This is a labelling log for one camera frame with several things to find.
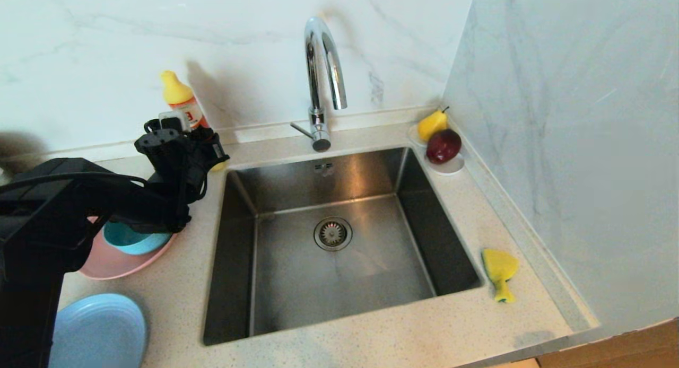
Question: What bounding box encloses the yellow green sponge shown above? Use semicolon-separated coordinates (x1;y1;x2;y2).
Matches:
481;248;519;304

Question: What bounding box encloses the small white dish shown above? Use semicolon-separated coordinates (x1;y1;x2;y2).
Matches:
407;123;465;176

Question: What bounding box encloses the chrome gooseneck faucet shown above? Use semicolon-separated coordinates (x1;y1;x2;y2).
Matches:
290;16;349;153

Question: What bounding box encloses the yellow orange dish soap bottle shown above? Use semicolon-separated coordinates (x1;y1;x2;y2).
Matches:
161;70;228;172

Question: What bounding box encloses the light blue plate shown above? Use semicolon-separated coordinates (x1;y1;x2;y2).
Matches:
49;294;147;368

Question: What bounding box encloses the light wooden cabinet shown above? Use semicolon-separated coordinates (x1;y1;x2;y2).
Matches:
536;317;679;368

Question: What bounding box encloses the metal sink drain strainer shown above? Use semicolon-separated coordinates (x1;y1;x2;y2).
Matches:
314;216;353;251

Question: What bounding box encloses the stainless steel sink basin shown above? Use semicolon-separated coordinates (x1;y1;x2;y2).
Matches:
202;147;484;346

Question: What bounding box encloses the pink plate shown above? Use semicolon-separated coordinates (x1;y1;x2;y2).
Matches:
79;217;178;280

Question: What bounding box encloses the teal bowl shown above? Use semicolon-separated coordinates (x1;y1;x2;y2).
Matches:
103;221;173;255

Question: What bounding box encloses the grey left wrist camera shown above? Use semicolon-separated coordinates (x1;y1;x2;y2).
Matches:
158;111;190;133

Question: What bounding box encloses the dark red apple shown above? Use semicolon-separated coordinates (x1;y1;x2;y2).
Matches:
425;129;462;165

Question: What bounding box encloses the yellow pear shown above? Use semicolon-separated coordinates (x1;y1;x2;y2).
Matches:
417;106;449;143

